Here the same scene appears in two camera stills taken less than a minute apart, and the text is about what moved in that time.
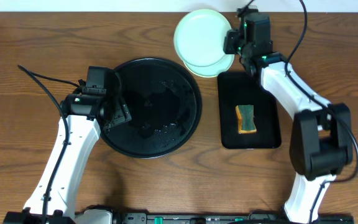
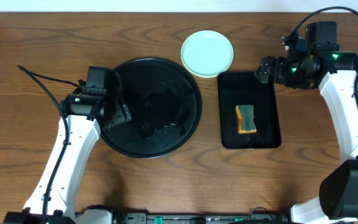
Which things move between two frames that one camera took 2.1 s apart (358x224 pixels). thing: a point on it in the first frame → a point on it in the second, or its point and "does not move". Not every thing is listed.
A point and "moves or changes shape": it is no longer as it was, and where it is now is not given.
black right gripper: x=231 y=37 → x=279 y=63
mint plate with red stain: x=199 y=37 moves or changes shape
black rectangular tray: x=240 y=88 does not move
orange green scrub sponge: x=245 y=119 does not move
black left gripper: x=119 y=111 does not move
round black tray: x=165 y=106 does not move
